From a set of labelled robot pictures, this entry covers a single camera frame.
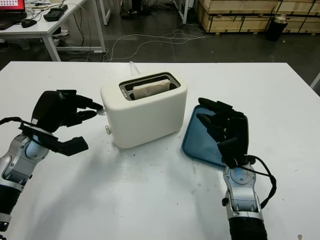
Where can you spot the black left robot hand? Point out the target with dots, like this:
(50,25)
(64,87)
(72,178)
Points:
(48,110)

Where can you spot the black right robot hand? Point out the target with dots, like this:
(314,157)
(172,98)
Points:
(238,130)

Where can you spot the cream toaster lever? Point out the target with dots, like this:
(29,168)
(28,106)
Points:
(101,113)

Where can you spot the slice of white bread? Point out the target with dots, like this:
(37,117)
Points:
(150,90)

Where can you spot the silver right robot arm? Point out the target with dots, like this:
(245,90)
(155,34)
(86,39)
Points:
(243,195)

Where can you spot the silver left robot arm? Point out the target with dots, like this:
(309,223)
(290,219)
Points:
(20,160)

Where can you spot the blue plastic tray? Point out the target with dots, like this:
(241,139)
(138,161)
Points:
(197,142)

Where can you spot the small silver toaster knob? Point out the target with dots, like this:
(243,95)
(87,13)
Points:
(108,130)

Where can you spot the cream two-slot toaster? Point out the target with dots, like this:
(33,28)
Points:
(147,120)

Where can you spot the white office desk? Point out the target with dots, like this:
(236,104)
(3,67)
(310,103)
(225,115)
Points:
(37,31)

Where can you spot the black computer mouse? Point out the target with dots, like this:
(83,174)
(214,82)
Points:
(28,23)

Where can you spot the black handheld device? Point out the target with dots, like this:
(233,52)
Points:
(55,12)

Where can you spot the black laptop with red screen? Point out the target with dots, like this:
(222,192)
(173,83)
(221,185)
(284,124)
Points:
(10,18)

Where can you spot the black trash bin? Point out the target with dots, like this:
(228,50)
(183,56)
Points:
(276,30)

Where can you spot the stacked wooden crates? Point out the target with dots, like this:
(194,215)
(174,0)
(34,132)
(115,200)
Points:
(237,15)

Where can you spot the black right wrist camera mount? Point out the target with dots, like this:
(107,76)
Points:
(228,150)

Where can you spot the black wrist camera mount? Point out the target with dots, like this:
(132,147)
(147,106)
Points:
(228,150)
(67,146)

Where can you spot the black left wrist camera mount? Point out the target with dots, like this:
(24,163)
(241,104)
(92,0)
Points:
(67,146)

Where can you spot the white table leg frame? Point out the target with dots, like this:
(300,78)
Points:
(184,12)

